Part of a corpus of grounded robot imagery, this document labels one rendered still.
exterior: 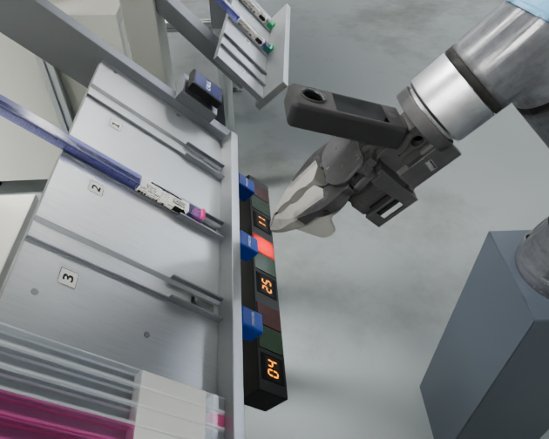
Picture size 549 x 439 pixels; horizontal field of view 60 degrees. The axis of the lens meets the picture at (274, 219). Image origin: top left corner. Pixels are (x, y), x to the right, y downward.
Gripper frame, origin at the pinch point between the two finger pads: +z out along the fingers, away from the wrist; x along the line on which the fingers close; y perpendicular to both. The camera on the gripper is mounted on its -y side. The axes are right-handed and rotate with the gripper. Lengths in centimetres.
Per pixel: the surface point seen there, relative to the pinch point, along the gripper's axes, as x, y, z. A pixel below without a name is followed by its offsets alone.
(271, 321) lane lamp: -8.3, 4.9, 6.6
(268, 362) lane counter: -13.7, 4.0, 6.6
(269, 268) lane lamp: -0.2, 5.3, 6.6
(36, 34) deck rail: 18.9, -29.7, 8.1
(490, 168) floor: 99, 116, -7
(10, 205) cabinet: 18.1, -21.1, 35.8
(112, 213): -5.4, -16.2, 5.7
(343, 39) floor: 218, 90, 17
